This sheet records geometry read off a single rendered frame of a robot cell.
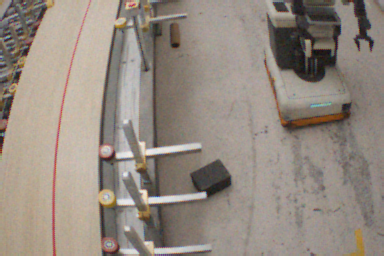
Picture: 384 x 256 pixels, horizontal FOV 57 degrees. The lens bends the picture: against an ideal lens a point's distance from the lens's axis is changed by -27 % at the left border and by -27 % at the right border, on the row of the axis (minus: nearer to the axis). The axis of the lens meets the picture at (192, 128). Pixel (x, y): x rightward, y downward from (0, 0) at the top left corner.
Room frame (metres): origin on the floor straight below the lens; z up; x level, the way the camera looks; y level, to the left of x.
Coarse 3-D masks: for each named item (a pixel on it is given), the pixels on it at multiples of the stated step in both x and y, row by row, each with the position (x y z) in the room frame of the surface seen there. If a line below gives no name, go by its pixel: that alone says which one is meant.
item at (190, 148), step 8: (184, 144) 1.24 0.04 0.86; (192, 144) 1.23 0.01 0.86; (200, 144) 1.22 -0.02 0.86; (128, 152) 1.25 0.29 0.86; (152, 152) 1.23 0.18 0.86; (160, 152) 1.22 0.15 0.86; (168, 152) 1.21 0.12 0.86; (176, 152) 1.21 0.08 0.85; (184, 152) 1.21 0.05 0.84; (192, 152) 1.20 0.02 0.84; (112, 160) 1.23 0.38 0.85; (120, 160) 1.23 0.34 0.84; (128, 160) 1.23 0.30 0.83
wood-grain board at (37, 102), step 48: (96, 0) 2.69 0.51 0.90; (48, 48) 2.23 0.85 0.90; (96, 48) 2.03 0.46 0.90; (48, 96) 1.73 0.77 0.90; (96, 96) 1.61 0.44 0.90; (48, 144) 1.37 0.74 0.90; (96, 144) 1.30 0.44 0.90; (0, 192) 1.11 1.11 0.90; (48, 192) 1.07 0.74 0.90; (96, 192) 1.04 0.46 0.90; (0, 240) 0.79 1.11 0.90; (48, 240) 0.79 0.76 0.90; (96, 240) 0.78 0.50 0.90
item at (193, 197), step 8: (120, 200) 1.01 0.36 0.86; (128, 200) 1.00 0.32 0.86; (152, 200) 0.99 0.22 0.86; (160, 200) 0.98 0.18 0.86; (168, 200) 0.97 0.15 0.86; (176, 200) 0.97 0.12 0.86; (184, 200) 0.96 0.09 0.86; (192, 200) 0.96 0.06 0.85; (200, 200) 0.95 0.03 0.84; (112, 208) 0.99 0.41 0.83
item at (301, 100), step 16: (272, 64) 2.22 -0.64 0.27; (336, 64) 2.13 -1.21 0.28; (272, 80) 2.13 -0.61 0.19; (288, 80) 2.03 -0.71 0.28; (304, 80) 2.00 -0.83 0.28; (320, 80) 1.98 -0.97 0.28; (336, 80) 1.96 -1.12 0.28; (288, 96) 1.89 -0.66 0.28; (304, 96) 1.86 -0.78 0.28; (320, 96) 1.83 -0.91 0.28; (336, 96) 1.81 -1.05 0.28; (288, 112) 1.81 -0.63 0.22; (304, 112) 1.79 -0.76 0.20; (320, 112) 1.78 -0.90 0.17; (336, 112) 1.77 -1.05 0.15
